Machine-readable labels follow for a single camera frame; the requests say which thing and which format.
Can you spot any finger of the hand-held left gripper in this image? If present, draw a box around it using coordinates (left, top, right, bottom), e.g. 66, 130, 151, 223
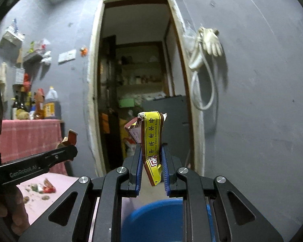
40, 145, 78, 169

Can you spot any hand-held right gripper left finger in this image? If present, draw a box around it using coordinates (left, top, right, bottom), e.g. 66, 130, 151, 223
19, 144, 144, 242

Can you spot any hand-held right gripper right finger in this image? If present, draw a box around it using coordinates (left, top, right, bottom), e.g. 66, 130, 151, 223
161, 143, 284, 242

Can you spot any brown cardboard piece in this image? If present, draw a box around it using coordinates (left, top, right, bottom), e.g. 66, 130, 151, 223
57, 129, 78, 162

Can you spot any blue plastic bucket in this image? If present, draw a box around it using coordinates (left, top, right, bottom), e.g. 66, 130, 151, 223
121, 199, 215, 242

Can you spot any yellow red box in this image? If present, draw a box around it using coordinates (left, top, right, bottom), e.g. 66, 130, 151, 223
124, 111, 168, 187

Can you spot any person's left hand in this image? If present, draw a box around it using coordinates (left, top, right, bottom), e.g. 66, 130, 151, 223
0, 185, 31, 235

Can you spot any pile of torn scraps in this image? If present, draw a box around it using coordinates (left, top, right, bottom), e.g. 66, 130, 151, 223
23, 183, 51, 204

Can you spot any pink towel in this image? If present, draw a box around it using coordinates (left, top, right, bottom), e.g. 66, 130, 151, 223
15, 173, 101, 242

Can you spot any white printed sack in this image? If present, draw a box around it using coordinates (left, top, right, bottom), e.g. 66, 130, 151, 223
124, 136, 138, 158

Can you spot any red white wrapper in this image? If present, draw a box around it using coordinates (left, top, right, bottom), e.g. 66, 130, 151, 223
37, 178, 57, 194

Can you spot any pink checked cloth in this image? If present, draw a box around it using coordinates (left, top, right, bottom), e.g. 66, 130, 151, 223
0, 119, 68, 175

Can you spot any grey washing machine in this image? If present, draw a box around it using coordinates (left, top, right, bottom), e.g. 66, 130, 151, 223
140, 94, 192, 172

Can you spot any large cooking oil bottle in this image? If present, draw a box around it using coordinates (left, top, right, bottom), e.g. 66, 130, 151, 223
43, 86, 62, 120

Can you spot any yellow bag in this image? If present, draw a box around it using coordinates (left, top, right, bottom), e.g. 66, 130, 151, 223
119, 117, 128, 142

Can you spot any short dark sauce bottle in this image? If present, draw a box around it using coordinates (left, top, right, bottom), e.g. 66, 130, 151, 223
11, 94, 19, 120

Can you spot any tall dark sauce bottle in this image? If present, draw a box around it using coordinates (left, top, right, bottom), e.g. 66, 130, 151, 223
18, 87, 26, 112

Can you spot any green box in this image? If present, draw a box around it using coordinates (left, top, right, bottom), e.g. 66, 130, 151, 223
118, 98, 135, 108

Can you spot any red plastic item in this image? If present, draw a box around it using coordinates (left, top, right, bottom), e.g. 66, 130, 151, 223
23, 73, 32, 91

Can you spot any dark wooden door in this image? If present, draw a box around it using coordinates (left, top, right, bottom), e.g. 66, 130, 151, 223
98, 35, 122, 164

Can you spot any metal utensil holder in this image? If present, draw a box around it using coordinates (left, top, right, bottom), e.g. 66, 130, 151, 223
14, 67, 25, 85

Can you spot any beige hanging cloth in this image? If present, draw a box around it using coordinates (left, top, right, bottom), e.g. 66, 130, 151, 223
0, 62, 8, 101

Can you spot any white crumpled plastic bag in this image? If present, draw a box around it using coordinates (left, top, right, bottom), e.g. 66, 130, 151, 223
40, 51, 52, 65

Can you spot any pink white packet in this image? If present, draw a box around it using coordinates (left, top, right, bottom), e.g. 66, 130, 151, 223
37, 38, 51, 51

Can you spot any wooden shelf unit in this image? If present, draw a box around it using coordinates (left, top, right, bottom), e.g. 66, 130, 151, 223
115, 44, 172, 99

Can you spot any clear plastic bag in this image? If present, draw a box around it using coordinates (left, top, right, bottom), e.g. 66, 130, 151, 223
183, 25, 197, 53

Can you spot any pale door frame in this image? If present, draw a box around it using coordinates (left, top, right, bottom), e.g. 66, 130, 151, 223
87, 0, 205, 177

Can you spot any white hose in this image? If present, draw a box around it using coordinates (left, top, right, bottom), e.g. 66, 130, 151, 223
192, 53, 218, 111

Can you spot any grey wall shelf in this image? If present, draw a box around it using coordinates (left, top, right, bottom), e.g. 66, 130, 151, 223
23, 52, 46, 63

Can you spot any white wall basket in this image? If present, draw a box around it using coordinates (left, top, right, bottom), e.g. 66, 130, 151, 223
0, 25, 25, 47

